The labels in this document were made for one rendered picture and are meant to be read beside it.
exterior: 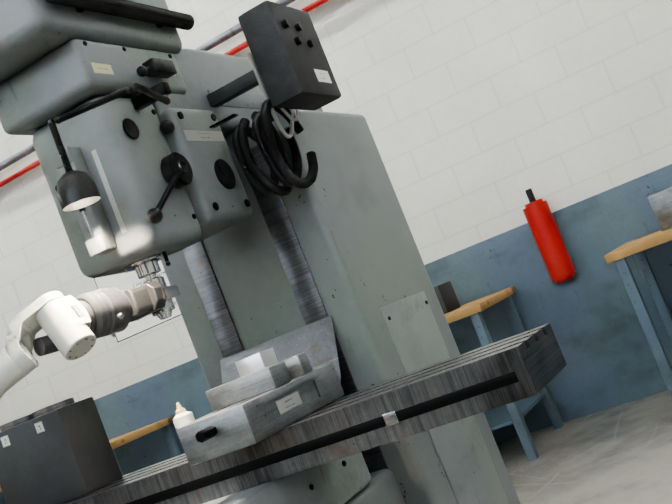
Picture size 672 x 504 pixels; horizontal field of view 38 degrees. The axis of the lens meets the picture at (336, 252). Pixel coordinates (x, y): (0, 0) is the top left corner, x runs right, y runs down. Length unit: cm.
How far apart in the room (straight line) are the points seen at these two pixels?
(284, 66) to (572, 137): 401
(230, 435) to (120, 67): 76
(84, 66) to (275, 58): 40
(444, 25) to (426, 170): 89
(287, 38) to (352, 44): 430
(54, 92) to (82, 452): 74
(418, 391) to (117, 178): 70
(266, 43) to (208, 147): 25
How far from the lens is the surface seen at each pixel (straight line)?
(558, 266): 579
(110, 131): 190
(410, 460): 219
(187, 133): 205
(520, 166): 596
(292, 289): 222
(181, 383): 715
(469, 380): 158
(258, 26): 206
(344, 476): 200
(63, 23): 189
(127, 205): 187
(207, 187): 203
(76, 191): 177
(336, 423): 168
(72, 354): 179
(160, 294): 189
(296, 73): 201
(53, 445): 213
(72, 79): 190
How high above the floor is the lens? 105
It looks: 4 degrees up
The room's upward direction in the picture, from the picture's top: 22 degrees counter-clockwise
